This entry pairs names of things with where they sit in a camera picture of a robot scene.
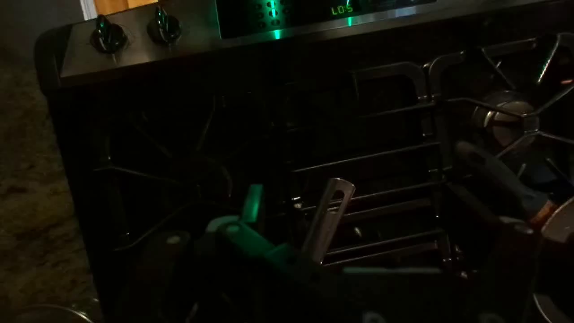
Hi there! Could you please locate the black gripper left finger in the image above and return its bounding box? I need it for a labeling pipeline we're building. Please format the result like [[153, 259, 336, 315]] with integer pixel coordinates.
[[142, 216, 307, 302]]

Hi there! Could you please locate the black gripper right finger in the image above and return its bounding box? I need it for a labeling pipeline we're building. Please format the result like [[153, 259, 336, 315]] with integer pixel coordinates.
[[474, 214, 544, 313]]

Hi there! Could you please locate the silver ladle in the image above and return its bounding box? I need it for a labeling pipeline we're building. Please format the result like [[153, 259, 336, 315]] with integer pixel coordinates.
[[300, 177, 357, 266]]

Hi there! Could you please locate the black frying pan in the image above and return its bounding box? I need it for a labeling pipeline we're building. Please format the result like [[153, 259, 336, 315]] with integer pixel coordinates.
[[453, 141, 574, 323]]

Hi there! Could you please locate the black gas stove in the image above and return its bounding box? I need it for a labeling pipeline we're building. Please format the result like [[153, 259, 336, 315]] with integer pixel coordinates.
[[35, 0, 574, 323]]

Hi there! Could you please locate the black stove knob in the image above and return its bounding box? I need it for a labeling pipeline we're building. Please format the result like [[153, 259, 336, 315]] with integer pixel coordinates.
[[88, 15, 130, 57], [146, 6, 183, 46]]

